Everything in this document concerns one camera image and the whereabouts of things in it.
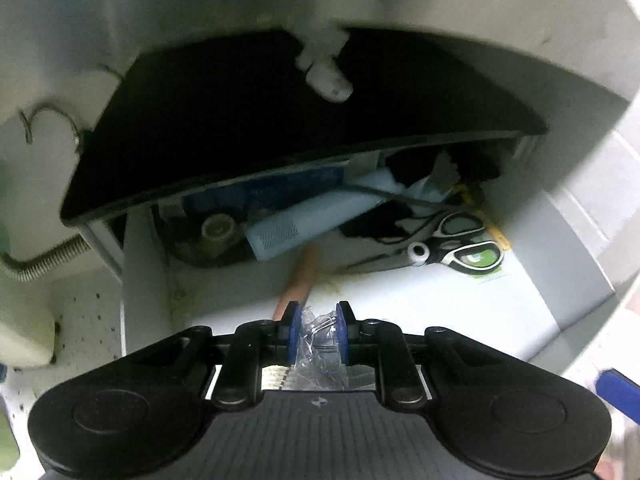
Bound clear plastic packet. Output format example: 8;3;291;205
292;307;348;392

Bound yellow handled tool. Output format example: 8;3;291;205
461;184;512;252

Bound thin wire hook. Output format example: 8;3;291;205
19;104;82;155

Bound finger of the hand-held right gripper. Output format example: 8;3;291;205
595;367;640;417

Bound dark blue box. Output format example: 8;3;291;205
181;159;352;222

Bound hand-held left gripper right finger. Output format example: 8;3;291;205
336;301;522;408

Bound orange pencil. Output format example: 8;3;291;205
272;246;321;324

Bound cream plastic box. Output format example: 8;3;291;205
0;269;57;369

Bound white drawer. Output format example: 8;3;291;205
82;130;617;377

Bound light blue box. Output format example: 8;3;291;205
245;191;387;262

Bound black glossy panel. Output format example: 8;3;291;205
60;26;548;225

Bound green white card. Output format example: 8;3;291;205
450;240;507;283

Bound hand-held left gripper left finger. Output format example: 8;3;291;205
119;301;302;409

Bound black cloth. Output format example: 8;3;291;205
340;200;437;247

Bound black white green scissors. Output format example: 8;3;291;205
345;210;504;277

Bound flexible metal hose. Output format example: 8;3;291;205
0;235;92;284

